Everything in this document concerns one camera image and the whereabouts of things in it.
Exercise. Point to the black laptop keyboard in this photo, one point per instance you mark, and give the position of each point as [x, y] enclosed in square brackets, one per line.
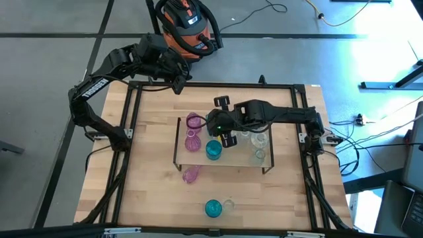
[417, 215]

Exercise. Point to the grey floor object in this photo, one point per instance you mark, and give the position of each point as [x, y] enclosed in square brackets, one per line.
[10, 147]

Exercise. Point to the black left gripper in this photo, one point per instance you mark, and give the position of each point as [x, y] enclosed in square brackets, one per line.
[175, 66]

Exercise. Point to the silver frame bracket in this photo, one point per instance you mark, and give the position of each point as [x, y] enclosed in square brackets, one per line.
[305, 234]
[122, 230]

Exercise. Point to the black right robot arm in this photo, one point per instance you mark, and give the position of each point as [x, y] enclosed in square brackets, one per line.
[291, 114]

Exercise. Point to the white power strip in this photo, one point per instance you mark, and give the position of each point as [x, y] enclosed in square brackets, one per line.
[361, 119]

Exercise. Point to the teal glass jar vase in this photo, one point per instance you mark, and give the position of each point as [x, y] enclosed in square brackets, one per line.
[213, 149]

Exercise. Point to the black vacuum wand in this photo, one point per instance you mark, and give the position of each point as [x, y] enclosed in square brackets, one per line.
[152, 16]

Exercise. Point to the clear smooth glass vase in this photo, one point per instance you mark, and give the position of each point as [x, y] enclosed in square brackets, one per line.
[228, 205]

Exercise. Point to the black aluminium table frame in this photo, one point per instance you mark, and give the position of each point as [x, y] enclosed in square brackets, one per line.
[251, 84]

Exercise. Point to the grey metal desk foot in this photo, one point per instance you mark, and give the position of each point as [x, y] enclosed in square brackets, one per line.
[376, 85]

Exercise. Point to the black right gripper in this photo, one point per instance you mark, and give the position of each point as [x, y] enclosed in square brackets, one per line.
[224, 121]

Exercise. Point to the small clear glass vase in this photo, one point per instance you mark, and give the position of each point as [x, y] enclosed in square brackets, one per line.
[259, 154]

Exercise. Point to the orange and black shop vacuum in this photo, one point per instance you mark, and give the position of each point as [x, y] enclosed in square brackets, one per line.
[198, 33]

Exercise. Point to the grey computer monitor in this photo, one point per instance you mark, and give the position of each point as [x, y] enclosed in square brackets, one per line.
[417, 158]

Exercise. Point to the pink swirl-ribbed glass vase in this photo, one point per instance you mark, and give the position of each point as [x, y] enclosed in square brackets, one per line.
[192, 142]

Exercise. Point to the clear round glass vase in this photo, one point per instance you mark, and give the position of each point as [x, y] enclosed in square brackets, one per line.
[260, 139]

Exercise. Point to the pink ribbed cylinder glass vase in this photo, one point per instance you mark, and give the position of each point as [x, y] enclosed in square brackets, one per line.
[193, 116]

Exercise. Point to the teal embossed glass tumbler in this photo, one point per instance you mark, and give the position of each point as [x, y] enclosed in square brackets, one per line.
[213, 208]

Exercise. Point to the pink flared-mouth glass vase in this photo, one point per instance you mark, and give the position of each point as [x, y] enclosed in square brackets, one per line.
[191, 174]

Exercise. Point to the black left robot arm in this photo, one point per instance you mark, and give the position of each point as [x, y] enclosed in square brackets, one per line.
[94, 88]

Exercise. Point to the clear square glass vase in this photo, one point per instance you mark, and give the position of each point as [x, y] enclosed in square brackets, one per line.
[245, 135]

